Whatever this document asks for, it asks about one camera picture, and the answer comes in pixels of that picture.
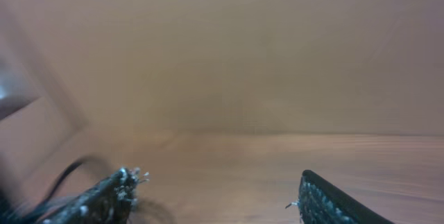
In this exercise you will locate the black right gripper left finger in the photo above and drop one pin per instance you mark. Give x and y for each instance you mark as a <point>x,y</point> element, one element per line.
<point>109,201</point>

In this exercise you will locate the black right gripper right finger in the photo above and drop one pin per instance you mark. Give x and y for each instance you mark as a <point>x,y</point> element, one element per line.
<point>320,202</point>

